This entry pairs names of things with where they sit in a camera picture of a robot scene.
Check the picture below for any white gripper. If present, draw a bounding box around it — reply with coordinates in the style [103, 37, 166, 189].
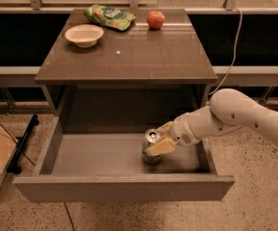
[145, 113, 200, 156]

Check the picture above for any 7up soda can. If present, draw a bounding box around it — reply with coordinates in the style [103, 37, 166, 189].
[141, 129, 162, 165]

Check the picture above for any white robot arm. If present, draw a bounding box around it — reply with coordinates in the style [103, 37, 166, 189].
[142, 89, 278, 157]

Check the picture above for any open grey top drawer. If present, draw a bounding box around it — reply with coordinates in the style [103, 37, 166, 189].
[13, 87, 236, 204]

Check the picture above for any red apple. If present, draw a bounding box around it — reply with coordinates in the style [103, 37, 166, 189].
[147, 11, 165, 30]

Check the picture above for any white paper bowl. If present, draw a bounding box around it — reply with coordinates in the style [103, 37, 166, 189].
[64, 24, 104, 48]

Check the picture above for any green chip bag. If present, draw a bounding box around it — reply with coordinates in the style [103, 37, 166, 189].
[84, 4, 136, 32]

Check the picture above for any black stand bar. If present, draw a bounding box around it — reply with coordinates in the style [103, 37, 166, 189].
[7, 115, 39, 174]

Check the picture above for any black floor cable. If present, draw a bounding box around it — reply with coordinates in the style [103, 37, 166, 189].
[63, 202, 76, 231]

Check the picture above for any white cable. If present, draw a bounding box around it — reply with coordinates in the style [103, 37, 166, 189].
[208, 7, 244, 97]

